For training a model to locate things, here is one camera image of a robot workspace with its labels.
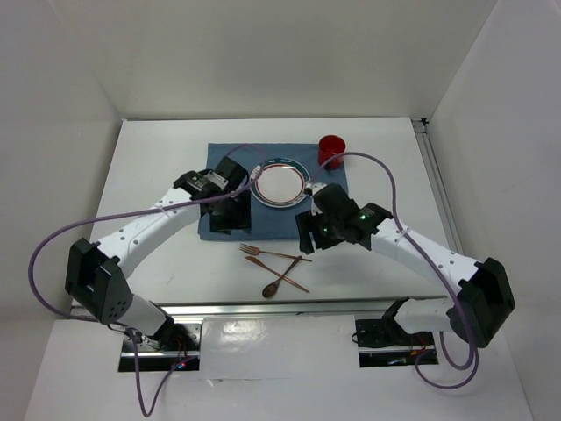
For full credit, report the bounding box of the copper knife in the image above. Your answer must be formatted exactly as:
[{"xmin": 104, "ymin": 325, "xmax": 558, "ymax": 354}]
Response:
[{"xmin": 245, "ymin": 256, "xmax": 309, "ymax": 293}]

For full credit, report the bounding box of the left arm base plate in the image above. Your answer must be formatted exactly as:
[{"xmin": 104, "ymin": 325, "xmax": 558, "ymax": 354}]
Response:
[{"xmin": 117, "ymin": 318, "xmax": 202, "ymax": 373}]

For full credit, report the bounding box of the copper spoon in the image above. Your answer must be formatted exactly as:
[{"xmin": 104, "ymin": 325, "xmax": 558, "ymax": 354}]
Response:
[{"xmin": 262, "ymin": 256, "xmax": 302, "ymax": 298}]

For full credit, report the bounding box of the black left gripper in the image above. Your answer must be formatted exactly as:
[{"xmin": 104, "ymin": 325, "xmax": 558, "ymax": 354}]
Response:
[{"xmin": 209, "ymin": 189, "xmax": 252, "ymax": 236}]

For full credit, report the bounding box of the copper fork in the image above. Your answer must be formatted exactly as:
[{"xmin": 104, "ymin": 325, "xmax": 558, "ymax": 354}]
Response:
[{"xmin": 238, "ymin": 244, "xmax": 311, "ymax": 262}]

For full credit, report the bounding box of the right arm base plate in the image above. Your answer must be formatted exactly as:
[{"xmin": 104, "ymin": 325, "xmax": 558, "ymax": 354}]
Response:
[{"xmin": 351, "ymin": 319, "xmax": 438, "ymax": 367}]

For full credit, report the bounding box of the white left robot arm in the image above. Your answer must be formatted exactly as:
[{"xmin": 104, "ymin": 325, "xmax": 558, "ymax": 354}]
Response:
[{"xmin": 65, "ymin": 157, "xmax": 259, "ymax": 350}]

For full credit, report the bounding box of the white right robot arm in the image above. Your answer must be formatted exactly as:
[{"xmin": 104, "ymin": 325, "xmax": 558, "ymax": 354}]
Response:
[{"xmin": 295, "ymin": 182, "xmax": 515, "ymax": 348}]

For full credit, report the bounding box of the aluminium front rail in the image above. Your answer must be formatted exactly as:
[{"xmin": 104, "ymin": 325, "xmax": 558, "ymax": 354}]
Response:
[{"xmin": 67, "ymin": 294, "xmax": 452, "ymax": 319}]

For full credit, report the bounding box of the red enamel mug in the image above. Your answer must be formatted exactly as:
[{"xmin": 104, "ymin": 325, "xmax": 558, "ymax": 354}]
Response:
[{"xmin": 317, "ymin": 134, "xmax": 346, "ymax": 170}]

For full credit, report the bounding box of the white plate green red rim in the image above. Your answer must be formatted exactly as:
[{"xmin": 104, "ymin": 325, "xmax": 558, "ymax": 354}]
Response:
[{"xmin": 251, "ymin": 158, "xmax": 310, "ymax": 209}]

